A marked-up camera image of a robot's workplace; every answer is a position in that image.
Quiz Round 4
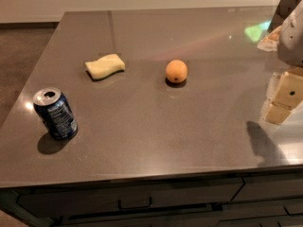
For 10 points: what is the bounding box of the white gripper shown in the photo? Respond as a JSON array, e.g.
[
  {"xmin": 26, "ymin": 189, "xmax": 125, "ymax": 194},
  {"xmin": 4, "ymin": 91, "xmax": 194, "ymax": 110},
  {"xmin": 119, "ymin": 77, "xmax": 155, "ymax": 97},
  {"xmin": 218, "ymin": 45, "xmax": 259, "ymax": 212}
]
[{"xmin": 264, "ymin": 1, "xmax": 303, "ymax": 125}]

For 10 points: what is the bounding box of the blue pepsi can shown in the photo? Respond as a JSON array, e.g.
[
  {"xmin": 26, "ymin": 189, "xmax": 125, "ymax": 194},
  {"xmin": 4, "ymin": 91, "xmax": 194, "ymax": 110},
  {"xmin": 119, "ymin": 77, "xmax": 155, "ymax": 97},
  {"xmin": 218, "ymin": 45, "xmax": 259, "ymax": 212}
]
[{"xmin": 33, "ymin": 87, "xmax": 78, "ymax": 140}]

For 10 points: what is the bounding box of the crumpled snack wrapper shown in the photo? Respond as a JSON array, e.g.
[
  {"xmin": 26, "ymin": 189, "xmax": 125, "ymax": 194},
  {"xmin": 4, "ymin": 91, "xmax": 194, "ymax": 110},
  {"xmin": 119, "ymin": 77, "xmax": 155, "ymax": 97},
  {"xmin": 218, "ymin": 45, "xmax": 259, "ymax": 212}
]
[{"xmin": 257, "ymin": 26, "xmax": 281, "ymax": 52}]

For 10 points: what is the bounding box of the dark box at corner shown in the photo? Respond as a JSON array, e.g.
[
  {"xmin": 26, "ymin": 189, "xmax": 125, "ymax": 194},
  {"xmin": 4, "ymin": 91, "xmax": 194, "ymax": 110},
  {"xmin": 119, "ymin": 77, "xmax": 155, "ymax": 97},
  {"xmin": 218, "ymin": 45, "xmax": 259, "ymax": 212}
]
[{"xmin": 267, "ymin": 0, "xmax": 301, "ymax": 32}]

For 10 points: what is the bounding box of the orange fruit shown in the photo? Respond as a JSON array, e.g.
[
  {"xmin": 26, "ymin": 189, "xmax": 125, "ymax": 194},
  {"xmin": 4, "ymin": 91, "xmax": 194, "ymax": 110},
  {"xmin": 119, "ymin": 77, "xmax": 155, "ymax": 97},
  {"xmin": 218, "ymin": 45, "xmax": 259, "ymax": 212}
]
[{"xmin": 166, "ymin": 60, "xmax": 187, "ymax": 83}]

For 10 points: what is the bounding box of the yellow green sponge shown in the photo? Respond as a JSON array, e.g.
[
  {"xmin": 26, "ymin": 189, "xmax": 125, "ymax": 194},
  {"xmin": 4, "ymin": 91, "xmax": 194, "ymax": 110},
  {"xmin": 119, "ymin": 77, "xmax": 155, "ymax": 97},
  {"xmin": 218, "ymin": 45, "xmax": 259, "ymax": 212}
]
[{"xmin": 85, "ymin": 54, "xmax": 126, "ymax": 80}]

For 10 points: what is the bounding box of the dark cabinet drawer front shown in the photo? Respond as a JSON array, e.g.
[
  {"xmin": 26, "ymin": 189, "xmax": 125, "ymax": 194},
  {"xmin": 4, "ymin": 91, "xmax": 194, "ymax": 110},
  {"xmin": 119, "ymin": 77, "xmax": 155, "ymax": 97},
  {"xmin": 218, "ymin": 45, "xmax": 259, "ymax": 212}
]
[{"xmin": 18, "ymin": 178, "xmax": 242, "ymax": 218}]

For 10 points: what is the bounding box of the dark drawer handle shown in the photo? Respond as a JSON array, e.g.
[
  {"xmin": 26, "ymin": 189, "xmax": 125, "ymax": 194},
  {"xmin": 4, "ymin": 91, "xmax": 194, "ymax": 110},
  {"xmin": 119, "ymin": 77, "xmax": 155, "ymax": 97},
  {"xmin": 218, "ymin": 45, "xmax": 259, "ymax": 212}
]
[{"xmin": 117, "ymin": 197, "xmax": 152, "ymax": 211}]

